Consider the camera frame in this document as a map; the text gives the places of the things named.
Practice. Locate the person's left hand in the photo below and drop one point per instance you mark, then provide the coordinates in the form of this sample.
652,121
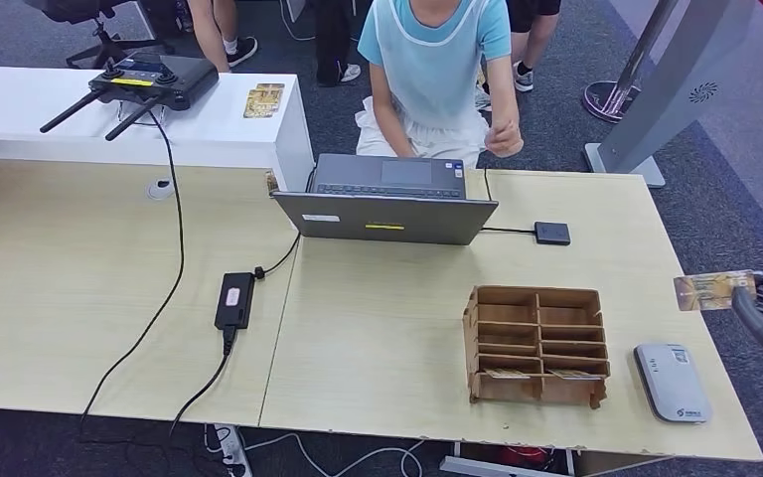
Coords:
504,139

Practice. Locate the ID card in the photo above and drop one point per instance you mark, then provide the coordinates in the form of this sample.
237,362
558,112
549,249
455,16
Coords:
710,291

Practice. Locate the person's right forearm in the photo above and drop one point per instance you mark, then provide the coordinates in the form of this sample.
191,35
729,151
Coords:
393,131

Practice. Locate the person's left forearm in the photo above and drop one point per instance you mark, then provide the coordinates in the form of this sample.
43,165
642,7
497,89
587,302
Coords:
503,99

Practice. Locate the person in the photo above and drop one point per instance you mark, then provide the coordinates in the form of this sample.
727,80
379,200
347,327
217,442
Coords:
335,39
529,39
210,33
431,72

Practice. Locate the white card reader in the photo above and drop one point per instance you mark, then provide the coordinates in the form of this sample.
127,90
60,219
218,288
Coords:
672,384

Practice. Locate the wooden card organizer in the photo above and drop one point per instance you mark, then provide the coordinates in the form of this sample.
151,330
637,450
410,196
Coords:
539,325

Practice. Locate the gold patterned card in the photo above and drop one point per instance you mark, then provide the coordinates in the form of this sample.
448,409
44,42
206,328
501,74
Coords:
271,86
263,104

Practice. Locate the small black square box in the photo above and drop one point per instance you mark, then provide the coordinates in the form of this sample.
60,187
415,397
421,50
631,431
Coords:
552,234

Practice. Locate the grey laptop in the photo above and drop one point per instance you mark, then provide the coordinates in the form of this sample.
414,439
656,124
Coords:
385,222

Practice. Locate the grey kiosk stand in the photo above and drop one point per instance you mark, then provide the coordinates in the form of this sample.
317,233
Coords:
681,72

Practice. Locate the small brown object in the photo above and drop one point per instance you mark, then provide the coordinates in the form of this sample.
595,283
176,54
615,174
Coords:
271,183

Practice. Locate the red object under desk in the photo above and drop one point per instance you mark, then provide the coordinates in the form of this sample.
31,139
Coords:
526,455

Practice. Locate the black power adapter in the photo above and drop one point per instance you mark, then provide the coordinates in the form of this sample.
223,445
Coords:
234,301

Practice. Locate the grey bar under desk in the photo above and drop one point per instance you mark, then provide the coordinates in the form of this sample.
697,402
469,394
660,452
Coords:
487,469

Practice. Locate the white desk grommet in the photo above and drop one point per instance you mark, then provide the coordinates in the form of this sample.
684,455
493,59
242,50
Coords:
160,189

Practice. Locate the black remote controller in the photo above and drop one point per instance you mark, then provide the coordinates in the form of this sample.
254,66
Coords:
161,78

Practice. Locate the black office chair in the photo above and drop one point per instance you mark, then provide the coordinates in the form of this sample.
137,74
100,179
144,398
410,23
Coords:
105,46

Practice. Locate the white power strip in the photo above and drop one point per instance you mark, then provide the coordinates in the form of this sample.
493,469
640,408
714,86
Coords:
227,451

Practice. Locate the white counter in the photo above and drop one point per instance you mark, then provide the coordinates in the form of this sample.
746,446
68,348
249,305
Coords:
26,104

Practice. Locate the metal stanchion post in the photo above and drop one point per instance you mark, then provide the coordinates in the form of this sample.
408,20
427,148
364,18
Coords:
628,66

